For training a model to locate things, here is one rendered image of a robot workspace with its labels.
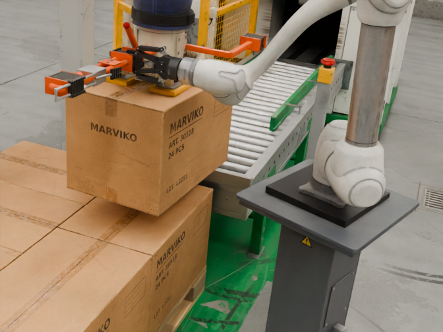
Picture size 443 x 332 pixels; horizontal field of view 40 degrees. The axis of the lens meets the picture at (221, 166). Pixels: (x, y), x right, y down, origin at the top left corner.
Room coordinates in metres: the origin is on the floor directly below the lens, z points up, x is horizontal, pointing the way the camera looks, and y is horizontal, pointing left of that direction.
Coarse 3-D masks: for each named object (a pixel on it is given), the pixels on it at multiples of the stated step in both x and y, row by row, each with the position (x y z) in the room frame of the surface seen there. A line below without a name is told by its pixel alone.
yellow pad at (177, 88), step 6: (156, 84) 2.09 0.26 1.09; (174, 84) 2.11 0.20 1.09; (180, 84) 2.12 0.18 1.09; (150, 90) 2.07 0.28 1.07; (156, 90) 2.06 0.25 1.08; (162, 90) 2.06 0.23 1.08; (168, 90) 2.05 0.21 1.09; (174, 90) 2.06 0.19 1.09; (180, 90) 2.09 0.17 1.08; (174, 96) 2.04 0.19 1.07
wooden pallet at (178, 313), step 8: (200, 272) 2.33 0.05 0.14; (200, 280) 2.34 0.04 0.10; (192, 288) 2.27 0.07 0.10; (200, 288) 2.35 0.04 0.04; (184, 296) 2.15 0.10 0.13; (192, 296) 2.26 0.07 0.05; (176, 304) 2.08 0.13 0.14; (184, 304) 2.24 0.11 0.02; (192, 304) 2.26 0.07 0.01; (176, 312) 2.18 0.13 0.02; (184, 312) 2.19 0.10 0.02; (168, 320) 2.12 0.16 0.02; (176, 320) 2.13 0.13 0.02; (160, 328) 1.93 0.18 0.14; (168, 328) 2.07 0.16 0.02; (176, 328) 2.09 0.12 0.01
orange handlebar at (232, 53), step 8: (192, 48) 2.24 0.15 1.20; (200, 48) 2.23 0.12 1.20; (208, 48) 2.23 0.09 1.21; (240, 48) 2.28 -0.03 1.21; (248, 48) 2.36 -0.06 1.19; (224, 56) 2.20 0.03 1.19; (232, 56) 2.20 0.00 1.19; (104, 64) 1.90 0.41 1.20; (112, 64) 1.88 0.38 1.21; (120, 64) 1.92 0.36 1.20; (128, 64) 1.96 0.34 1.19; (80, 72) 1.78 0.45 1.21; (88, 80) 1.74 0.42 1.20; (64, 88) 1.63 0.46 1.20
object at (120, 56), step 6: (120, 48) 2.05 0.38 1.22; (126, 48) 2.05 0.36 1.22; (132, 48) 2.05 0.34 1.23; (114, 54) 1.98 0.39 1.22; (120, 54) 1.98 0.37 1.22; (126, 54) 1.97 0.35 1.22; (120, 60) 1.98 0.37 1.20; (132, 60) 1.96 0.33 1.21; (138, 60) 2.01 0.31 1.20; (132, 66) 1.96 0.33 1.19; (138, 66) 1.99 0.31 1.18
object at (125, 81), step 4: (108, 76) 2.15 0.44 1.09; (124, 76) 2.15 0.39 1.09; (128, 76) 2.15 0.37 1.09; (132, 76) 2.17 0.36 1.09; (108, 80) 2.13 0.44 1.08; (112, 80) 2.12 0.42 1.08; (116, 80) 2.12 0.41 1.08; (120, 80) 2.12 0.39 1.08; (124, 80) 2.12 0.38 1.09; (128, 80) 2.12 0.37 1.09; (132, 80) 2.14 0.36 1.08; (136, 80) 2.17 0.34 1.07; (116, 84) 2.12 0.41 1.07; (120, 84) 2.11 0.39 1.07; (124, 84) 2.11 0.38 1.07; (128, 84) 2.11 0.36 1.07
